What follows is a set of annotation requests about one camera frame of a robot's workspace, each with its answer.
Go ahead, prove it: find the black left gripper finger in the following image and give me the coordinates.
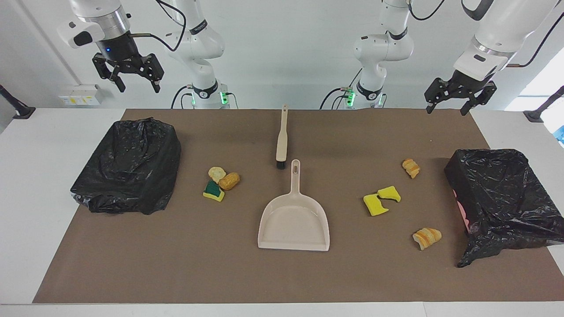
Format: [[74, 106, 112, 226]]
[[460, 84, 497, 117], [424, 78, 450, 115]]

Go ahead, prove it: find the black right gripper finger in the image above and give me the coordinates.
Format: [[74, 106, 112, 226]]
[[92, 54, 127, 93], [140, 53, 165, 94]]

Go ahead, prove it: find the small striped croissant piece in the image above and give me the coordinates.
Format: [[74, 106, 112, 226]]
[[401, 158, 421, 179]]

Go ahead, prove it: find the small yellow sponge piece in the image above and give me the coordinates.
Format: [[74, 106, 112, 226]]
[[377, 185, 402, 203]]

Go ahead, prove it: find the large yellow sponge piece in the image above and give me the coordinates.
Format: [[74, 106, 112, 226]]
[[363, 192, 390, 217]]

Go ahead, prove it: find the green and yellow sponge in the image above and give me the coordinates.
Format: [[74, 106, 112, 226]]
[[203, 179, 226, 203]]

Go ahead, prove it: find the brown round bread roll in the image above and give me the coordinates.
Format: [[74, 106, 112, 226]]
[[219, 172, 241, 191]]

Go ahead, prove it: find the beige brush with black bristles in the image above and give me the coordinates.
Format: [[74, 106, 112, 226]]
[[275, 104, 289, 170]]

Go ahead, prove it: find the large striped croissant piece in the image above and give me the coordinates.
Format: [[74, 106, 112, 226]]
[[412, 227, 442, 251]]

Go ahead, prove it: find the beige plastic dustpan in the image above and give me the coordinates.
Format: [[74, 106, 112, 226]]
[[257, 159, 330, 252]]

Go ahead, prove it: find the pink bin with black bag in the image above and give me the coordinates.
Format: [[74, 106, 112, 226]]
[[444, 148, 564, 269]]

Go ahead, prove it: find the brown table mat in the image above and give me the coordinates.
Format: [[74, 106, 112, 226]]
[[33, 108, 564, 304]]

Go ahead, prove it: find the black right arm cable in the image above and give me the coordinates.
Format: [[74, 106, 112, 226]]
[[129, 0, 187, 52]]

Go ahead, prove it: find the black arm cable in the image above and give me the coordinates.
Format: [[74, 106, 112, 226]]
[[408, 0, 564, 68], [129, 0, 187, 52]]

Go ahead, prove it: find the black base cable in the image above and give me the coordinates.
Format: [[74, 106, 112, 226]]
[[171, 85, 194, 110], [319, 68, 363, 110]]

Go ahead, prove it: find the white wall socket box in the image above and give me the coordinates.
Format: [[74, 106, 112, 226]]
[[58, 84, 104, 107]]

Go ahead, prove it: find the black camera stand foot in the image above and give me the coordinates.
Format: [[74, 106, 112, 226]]
[[0, 84, 36, 120], [523, 85, 564, 123]]

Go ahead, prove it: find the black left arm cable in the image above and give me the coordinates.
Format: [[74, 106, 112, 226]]
[[408, 0, 564, 68]]

